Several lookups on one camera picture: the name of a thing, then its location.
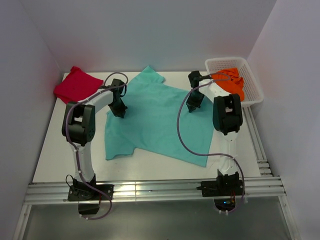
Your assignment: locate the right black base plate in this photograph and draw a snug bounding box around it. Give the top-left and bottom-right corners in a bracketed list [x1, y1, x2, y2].
[196, 179, 245, 197]

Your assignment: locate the teal t shirt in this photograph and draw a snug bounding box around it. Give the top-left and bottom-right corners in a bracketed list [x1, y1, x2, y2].
[104, 66, 214, 167]

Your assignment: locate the folded red t shirt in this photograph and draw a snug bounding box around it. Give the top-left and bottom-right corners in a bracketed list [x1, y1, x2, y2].
[53, 66, 104, 104]

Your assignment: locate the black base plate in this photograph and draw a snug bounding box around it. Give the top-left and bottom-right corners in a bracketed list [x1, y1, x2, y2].
[67, 184, 114, 202]
[196, 179, 245, 197]

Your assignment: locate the white plastic basket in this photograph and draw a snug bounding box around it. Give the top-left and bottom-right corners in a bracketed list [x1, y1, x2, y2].
[204, 57, 264, 107]

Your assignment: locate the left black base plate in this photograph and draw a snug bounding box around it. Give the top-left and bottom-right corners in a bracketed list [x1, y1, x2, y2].
[67, 184, 114, 202]

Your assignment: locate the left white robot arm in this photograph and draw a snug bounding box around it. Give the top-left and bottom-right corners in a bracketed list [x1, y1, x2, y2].
[61, 78, 127, 185]

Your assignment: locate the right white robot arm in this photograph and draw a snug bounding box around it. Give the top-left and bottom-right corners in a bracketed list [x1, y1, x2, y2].
[186, 70, 243, 188]

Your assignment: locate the aluminium rail frame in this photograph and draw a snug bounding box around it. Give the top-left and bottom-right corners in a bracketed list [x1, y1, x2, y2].
[13, 107, 301, 240]

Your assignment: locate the orange t shirt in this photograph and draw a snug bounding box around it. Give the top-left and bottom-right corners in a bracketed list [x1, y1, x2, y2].
[211, 67, 245, 102]

